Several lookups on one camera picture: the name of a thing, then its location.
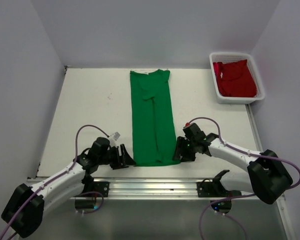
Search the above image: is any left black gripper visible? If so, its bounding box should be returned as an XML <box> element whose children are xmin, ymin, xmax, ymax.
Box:
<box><xmin>97</xmin><ymin>143</ymin><xmax>135</xmax><ymax>170</ymax></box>

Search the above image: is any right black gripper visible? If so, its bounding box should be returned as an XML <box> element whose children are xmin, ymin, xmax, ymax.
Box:
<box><xmin>172</xmin><ymin>136</ymin><xmax>197</xmax><ymax>163</ymax></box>

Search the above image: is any green t shirt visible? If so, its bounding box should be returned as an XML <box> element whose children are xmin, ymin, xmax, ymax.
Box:
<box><xmin>130</xmin><ymin>69</ymin><xmax>180</xmax><ymax>167</ymax></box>

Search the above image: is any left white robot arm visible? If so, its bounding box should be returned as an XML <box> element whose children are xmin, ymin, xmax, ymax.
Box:
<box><xmin>1</xmin><ymin>137</ymin><xmax>136</xmax><ymax>238</ymax></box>

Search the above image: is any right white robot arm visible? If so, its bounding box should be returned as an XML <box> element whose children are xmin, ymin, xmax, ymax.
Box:
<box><xmin>173</xmin><ymin>123</ymin><xmax>293</xmax><ymax>204</ymax></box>

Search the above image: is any red t shirt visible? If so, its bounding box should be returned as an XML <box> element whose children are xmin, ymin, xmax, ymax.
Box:
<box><xmin>213</xmin><ymin>60</ymin><xmax>257</xmax><ymax>98</ymax></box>

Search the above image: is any white plastic basket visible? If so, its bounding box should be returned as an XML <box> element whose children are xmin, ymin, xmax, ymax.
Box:
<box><xmin>209</xmin><ymin>52</ymin><xmax>265</xmax><ymax>105</ymax></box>

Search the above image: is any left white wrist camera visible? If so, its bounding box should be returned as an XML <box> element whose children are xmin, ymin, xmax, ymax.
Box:
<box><xmin>108</xmin><ymin>131</ymin><xmax>120</xmax><ymax>141</ymax></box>

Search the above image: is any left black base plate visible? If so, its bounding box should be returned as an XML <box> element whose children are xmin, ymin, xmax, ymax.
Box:
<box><xmin>83</xmin><ymin>181</ymin><xmax>110</xmax><ymax>198</ymax></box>

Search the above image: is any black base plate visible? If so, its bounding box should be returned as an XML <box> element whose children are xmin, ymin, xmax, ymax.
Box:
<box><xmin>196</xmin><ymin>181</ymin><xmax>242</xmax><ymax>198</ymax></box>
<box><xmin>83</xmin><ymin>181</ymin><xmax>110</xmax><ymax>198</ymax></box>

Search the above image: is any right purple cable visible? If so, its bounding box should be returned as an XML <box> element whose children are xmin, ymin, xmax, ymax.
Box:
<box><xmin>199</xmin><ymin>116</ymin><xmax>300</xmax><ymax>240</ymax></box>

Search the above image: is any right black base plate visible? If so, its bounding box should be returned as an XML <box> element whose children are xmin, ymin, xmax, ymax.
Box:
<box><xmin>196</xmin><ymin>181</ymin><xmax>242</xmax><ymax>198</ymax></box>

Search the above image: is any aluminium mounting rail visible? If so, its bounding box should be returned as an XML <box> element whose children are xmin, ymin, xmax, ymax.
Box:
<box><xmin>64</xmin><ymin>177</ymin><xmax>285</xmax><ymax>201</ymax></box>

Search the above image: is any side aluminium rail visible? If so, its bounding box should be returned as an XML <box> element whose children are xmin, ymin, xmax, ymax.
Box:
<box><xmin>245</xmin><ymin>104</ymin><xmax>263</xmax><ymax>151</ymax></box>

